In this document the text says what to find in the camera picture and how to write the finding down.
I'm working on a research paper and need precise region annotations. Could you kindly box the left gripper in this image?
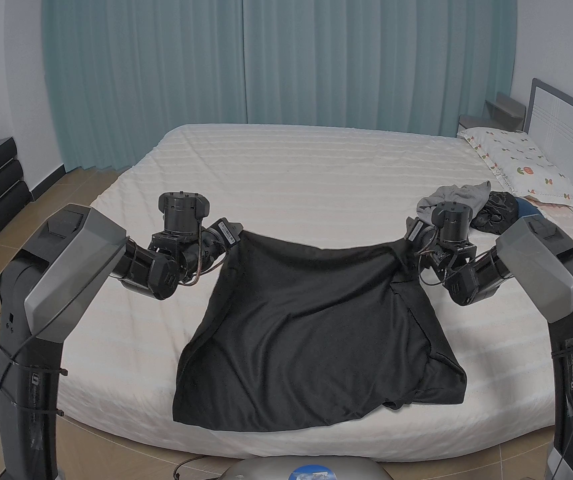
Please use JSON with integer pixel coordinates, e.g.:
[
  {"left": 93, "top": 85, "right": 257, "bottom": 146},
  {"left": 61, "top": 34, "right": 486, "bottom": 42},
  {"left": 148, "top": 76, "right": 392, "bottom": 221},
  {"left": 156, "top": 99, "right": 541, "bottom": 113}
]
[{"left": 199, "top": 225, "right": 230, "bottom": 272}]

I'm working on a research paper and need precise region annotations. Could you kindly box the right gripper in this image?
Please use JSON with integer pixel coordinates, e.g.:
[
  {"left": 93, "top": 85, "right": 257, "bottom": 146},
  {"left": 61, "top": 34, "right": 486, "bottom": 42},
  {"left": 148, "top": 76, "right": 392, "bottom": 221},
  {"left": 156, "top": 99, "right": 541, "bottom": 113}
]
[{"left": 410, "top": 227, "right": 438, "bottom": 265}]

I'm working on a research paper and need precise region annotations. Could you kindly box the black T-shirt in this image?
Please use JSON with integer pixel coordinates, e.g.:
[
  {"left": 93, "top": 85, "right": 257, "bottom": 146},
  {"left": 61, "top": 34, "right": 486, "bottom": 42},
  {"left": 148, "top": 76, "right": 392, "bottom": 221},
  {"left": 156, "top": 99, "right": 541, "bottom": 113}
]
[{"left": 172, "top": 229, "right": 468, "bottom": 434}]

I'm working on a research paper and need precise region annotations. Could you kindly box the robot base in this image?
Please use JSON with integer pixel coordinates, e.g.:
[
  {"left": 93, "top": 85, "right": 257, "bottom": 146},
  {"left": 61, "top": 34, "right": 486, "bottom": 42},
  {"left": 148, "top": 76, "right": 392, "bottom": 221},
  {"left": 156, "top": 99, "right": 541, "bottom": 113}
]
[{"left": 215, "top": 457, "right": 387, "bottom": 480}]

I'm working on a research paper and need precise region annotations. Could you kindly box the bed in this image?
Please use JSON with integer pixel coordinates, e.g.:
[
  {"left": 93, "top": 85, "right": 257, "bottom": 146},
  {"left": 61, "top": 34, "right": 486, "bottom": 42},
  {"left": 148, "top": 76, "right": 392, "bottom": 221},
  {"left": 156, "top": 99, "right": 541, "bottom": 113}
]
[{"left": 56, "top": 77, "right": 573, "bottom": 464}]

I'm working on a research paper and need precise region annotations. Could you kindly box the grey garment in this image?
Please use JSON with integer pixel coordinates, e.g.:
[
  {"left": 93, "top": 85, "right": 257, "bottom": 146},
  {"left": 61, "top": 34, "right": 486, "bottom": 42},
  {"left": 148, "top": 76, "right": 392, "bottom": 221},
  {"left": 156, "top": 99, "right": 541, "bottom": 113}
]
[{"left": 416, "top": 180, "right": 492, "bottom": 224}]

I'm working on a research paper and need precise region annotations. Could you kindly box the black shiny garment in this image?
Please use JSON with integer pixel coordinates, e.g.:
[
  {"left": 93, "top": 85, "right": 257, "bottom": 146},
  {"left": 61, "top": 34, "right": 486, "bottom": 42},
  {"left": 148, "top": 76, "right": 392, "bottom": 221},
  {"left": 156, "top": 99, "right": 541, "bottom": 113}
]
[{"left": 469, "top": 190, "right": 520, "bottom": 235}]

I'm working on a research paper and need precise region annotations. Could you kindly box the dark blue garment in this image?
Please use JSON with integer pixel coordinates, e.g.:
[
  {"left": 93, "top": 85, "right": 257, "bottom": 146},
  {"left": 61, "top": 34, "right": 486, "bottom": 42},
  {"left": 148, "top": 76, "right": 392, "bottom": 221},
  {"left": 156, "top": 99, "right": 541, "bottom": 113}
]
[{"left": 514, "top": 197, "right": 542, "bottom": 219}]

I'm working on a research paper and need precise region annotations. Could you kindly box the white printed pillow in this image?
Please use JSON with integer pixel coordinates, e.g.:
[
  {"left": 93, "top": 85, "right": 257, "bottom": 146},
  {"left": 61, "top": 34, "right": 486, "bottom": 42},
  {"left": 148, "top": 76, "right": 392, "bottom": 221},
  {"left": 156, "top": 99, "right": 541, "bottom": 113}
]
[{"left": 457, "top": 127, "right": 573, "bottom": 205}]

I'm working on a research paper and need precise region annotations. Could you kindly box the grey bedside table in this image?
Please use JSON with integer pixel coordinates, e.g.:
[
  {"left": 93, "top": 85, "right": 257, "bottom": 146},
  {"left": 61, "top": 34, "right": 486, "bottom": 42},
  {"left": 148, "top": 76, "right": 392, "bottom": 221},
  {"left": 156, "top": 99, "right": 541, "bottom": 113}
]
[{"left": 459, "top": 93, "right": 527, "bottom": 136}]

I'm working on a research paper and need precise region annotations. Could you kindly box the blue-green curtain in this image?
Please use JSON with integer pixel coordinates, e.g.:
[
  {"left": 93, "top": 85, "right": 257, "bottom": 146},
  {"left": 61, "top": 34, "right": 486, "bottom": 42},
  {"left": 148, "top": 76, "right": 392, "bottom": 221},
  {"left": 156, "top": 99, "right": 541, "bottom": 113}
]
[
  {"left": 241, "top": 0, "right": 517, "bottom": 137},
  {"left": 41, "top": 0, "right": 245, "bottom": 174}
]

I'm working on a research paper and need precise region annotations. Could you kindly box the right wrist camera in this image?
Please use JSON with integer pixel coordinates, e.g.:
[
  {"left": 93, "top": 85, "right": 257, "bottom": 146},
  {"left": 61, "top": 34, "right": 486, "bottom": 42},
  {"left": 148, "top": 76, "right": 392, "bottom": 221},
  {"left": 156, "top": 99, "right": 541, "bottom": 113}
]
[{"left": 405, "top": 216, "right": 427, "bottom": 243}]

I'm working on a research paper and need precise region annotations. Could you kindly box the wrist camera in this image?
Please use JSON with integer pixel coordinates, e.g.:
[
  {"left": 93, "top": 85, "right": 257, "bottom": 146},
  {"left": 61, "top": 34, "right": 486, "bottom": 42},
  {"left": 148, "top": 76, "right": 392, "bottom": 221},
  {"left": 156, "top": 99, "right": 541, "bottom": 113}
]
[
  {"left": 214, "top": 217, "right": 243, "bottom": 247},
  {"left": 405, "top": 216, "right": 427, "bottom": 243}
]

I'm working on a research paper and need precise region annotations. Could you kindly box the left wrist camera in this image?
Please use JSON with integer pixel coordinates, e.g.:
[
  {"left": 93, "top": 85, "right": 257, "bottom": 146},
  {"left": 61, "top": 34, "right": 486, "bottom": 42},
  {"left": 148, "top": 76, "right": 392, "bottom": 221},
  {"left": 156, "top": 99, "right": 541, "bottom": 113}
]
[{"left": 214, "top": 217, "right": 243, "bottom": 247}]

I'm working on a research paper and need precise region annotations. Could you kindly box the black cable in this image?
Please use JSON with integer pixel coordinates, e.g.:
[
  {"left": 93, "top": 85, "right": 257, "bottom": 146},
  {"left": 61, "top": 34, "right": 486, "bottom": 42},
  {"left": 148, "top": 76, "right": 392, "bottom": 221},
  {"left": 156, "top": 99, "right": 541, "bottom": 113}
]
[{"left": 172, "top": 455, "right": 217, "bottom": 480}]

